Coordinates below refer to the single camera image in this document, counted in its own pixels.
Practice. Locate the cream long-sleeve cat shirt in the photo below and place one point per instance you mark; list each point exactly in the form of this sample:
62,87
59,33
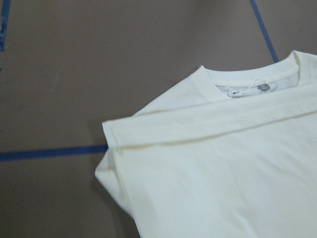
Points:
222,154

